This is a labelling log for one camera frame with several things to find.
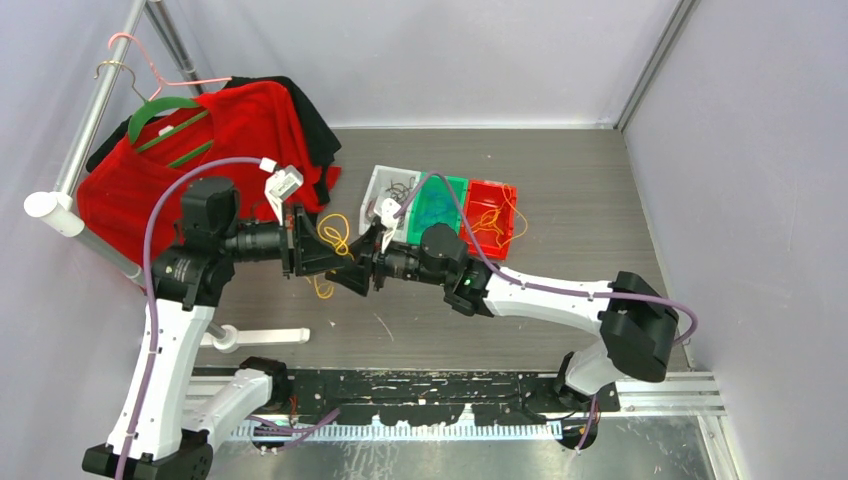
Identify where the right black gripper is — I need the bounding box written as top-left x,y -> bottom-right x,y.
326,223 -> 451,296

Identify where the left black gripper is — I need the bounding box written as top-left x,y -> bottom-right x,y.
218,201 -> 351,279

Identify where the brown wire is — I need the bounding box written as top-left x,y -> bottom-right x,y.
368,174 -> 419,213

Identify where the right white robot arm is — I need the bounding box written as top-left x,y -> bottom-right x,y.
326,223 -> 679,411

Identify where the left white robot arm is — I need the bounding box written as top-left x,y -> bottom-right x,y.
82,177 -> 295,479

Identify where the white plastic bin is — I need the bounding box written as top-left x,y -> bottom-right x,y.
358,165 -> 422,234

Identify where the green plastic bin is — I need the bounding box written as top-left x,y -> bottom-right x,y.
406,176 -> 470,245

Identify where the black garment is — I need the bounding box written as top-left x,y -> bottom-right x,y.
77,76 -> 341,217

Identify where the white rack foot bar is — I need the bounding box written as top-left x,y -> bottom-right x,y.
200,325 -> 311,354

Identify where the red plastic bin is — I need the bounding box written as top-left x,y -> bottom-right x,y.
460,179 -> 517,261

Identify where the red shirt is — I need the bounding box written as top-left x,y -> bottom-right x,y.
76,80 -> 343,286

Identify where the green clothes hanger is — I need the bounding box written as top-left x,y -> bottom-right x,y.
127,96 -> 210,153

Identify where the pink clothes hanger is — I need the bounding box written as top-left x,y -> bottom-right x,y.
108,32 -> 233,101

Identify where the metal clothes rack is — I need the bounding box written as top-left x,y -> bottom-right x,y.
23,0 -> 230,339

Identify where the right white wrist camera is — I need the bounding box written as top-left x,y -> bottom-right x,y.
374,197 -> 401,253

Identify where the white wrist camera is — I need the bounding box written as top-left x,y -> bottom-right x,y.
374,197 -> 401,253
264,166 -> 304,226

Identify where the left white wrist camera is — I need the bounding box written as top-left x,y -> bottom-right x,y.
264,166 -> 304,226

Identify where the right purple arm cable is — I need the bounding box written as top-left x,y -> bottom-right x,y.
394,172 -> 700,453

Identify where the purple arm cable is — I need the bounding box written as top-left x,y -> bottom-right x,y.
113,156 -> 342,480
394,172 -> 700,453

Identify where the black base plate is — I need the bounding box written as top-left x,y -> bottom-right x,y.
256,369 -> 589,427

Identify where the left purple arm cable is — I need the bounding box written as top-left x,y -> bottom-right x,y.
113,156 -> 342,480

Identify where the gold wire hanger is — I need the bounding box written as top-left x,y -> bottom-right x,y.
94,60 -> 148,103

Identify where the aluminium rail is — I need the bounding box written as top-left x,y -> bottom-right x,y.
122,372 -> 727,444

